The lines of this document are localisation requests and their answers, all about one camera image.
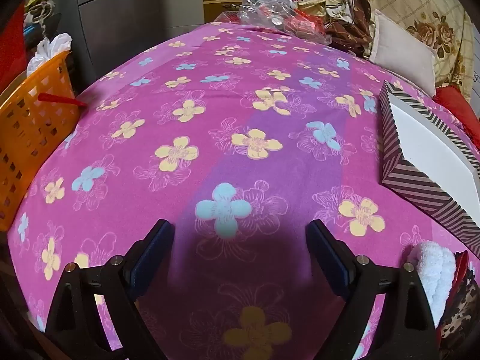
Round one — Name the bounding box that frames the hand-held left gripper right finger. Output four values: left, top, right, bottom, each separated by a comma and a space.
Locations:
305, 219, 439, 360

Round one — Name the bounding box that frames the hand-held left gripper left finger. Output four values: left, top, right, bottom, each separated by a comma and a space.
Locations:
45, 218, 175, 360

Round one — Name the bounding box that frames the white fluffy scrunchie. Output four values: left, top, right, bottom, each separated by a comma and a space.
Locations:
407, 242, 457, 331

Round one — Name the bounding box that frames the striped cardboard box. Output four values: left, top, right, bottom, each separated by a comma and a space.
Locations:
378, 80, 480, 256

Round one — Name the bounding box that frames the leopard print scrunchie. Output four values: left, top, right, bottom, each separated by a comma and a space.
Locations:
439, 277, 480, 349

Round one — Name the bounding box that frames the pink floral bedsheet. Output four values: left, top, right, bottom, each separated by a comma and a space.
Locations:
7, 20, 480, 360

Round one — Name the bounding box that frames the orange plastic basket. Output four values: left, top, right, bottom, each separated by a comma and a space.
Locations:
0, 49, 85, 231

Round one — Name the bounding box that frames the red plastic stick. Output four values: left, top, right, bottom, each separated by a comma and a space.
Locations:
37, 92, 87, 109

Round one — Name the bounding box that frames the red cushion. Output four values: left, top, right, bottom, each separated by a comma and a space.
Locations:
433, 84, 480, 136

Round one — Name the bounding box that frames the beige pillow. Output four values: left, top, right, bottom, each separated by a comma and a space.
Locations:
369, 8, 437, 92

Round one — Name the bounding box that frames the white plastic bag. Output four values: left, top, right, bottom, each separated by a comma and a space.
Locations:
26, 32, 73, 77

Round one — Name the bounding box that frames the grey cabinet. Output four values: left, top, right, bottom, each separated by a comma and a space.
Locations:
75, 0, 205, 94

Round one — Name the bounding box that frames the brown floral quilt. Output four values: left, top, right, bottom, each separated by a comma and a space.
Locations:
324, 0, 379, 59

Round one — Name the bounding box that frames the red cloth pile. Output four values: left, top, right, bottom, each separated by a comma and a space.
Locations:
0, 4, 29, 94

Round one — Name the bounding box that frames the clear plastic bag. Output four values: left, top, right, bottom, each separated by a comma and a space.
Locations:
238, 0, 332, 44

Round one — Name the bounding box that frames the beige rose print blanket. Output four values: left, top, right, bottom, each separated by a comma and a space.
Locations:
360, 0, 477, 102

